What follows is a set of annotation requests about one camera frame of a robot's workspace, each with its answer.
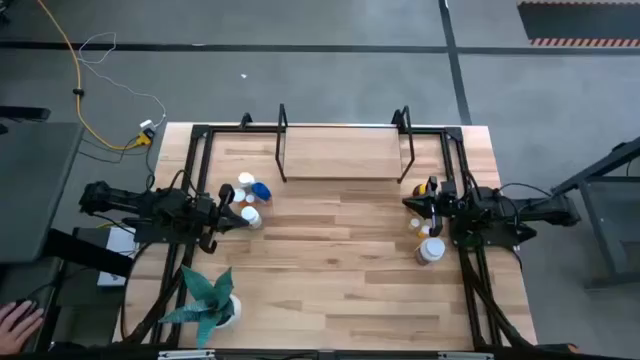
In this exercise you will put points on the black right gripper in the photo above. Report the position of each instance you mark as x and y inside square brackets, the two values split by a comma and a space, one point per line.
[435, 220]

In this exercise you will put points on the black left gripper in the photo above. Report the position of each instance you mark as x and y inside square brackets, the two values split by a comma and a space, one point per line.
[222, 196]

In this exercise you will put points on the brown bottle with yellow cap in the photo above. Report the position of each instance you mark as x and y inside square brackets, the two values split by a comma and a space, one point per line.
[419, 189]

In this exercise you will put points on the clear greenish vial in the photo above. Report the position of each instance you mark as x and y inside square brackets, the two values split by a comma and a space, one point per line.
[414, 223]

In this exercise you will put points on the small clear white-capped bottle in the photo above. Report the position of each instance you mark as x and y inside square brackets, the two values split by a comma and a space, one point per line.
[251, 216]

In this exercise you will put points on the blue-capped round medicine bottle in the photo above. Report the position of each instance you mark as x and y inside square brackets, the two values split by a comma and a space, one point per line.
[261, 191]

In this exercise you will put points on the large white-capped red-label bottle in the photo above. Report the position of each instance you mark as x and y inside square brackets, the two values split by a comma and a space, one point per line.
[431, 250]

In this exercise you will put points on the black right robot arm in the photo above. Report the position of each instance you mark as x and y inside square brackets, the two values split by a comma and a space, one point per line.
[525, 210]

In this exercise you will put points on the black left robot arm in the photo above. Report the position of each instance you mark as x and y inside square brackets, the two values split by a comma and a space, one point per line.
[125, 202]

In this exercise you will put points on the green plant in white pot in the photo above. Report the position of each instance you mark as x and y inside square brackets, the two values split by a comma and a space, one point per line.
[205, 300]

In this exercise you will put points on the white power box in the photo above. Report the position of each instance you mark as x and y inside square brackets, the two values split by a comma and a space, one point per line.
[120, 242]

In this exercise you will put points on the yellow plug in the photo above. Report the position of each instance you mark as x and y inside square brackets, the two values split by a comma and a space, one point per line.
[145, 138]

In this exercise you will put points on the white charger block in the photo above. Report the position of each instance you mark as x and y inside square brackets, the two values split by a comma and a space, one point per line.
[147, 124]

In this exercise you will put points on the black slanted beam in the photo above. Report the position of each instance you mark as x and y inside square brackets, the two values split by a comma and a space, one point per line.
[85, 252]

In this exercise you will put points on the dark grey metal table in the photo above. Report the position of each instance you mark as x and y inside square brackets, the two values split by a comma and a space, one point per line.
[610, 160]

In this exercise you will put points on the dark grey desk panel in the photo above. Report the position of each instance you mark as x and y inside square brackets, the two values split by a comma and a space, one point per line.
[35, 190]

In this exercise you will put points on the black computer mouse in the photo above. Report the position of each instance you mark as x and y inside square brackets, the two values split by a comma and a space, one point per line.
[34, 303]

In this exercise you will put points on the black flat bar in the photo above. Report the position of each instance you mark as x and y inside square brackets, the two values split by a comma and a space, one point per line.
[22, 113]

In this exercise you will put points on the person's hand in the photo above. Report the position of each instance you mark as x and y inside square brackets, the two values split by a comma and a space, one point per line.
[17, 327]

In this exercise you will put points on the black mat with striped edge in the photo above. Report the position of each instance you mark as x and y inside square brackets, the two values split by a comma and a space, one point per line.
[580, 20]

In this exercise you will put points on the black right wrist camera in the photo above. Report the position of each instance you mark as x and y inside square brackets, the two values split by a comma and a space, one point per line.
[446, 189]

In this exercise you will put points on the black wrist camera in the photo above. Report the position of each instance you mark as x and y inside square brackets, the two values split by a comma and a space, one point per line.
[446, 189]
[204, 204]

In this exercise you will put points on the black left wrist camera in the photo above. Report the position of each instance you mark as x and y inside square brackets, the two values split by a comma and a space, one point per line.
[204, 204]

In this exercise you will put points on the black aluminium rig frame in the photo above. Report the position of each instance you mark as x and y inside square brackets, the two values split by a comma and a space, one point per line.
[452, 134]

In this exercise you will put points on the wooden shelf with black frame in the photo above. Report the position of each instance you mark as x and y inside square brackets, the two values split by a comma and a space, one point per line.
[342, 152]

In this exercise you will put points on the silver metal bracket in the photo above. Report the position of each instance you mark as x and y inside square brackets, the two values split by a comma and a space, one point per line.
[186, 355]
[465, 356]

